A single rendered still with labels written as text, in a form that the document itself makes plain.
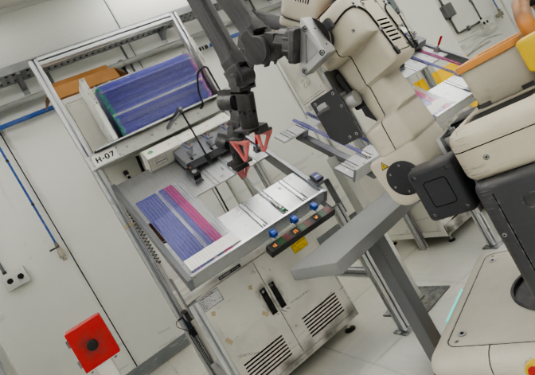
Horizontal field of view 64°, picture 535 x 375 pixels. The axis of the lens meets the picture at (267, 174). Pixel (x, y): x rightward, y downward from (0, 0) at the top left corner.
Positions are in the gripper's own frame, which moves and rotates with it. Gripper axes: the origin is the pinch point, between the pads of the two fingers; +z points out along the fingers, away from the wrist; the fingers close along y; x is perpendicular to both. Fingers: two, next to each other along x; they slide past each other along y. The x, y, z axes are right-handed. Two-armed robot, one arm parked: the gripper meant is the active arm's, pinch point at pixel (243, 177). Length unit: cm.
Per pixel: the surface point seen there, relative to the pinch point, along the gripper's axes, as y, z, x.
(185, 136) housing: 6.5, -10.9, -36.8
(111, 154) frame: 41, -16, -45
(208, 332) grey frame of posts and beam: 51, 20, 43
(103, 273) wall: 66, 117, -129
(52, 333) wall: 115, 131, -118
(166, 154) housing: 19.6, -8.7, -33.8
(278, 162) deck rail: -19.1, 1.3, 2.1
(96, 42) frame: 20, -55, -80
